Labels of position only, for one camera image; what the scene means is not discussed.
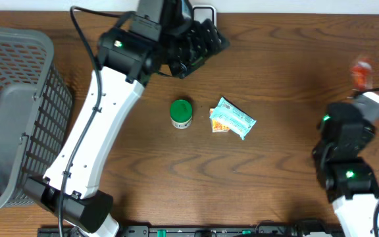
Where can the orange snack box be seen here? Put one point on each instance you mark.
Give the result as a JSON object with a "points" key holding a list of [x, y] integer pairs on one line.
{"points": [[218, 127]]}

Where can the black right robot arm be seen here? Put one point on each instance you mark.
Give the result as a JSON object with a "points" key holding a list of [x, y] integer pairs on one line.
{"points": [[350, 183]]}

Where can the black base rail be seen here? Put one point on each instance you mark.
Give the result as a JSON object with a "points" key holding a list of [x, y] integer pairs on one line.
{"points": [[262, 229]]}

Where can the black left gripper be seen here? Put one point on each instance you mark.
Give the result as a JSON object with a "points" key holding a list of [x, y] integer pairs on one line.
{"points": [[199, 50]]}

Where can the red TOP chocolate bar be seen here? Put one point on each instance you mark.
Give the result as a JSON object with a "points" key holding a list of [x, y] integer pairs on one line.
{"points": [[361, 73]]}

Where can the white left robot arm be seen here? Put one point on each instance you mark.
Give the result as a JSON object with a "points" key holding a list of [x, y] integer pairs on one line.
{"points": [[157, 33]]}

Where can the grey plastic basket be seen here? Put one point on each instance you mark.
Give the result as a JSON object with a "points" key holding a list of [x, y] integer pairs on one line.
{"points": [[35, 108]]}

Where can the green lid jar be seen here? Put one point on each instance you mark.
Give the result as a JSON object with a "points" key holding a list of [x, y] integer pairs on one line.
{"points": [[181, 113]]}

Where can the teal snack packet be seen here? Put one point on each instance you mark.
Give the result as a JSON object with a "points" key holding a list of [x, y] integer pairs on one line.
{"points": [[235, 119]]}

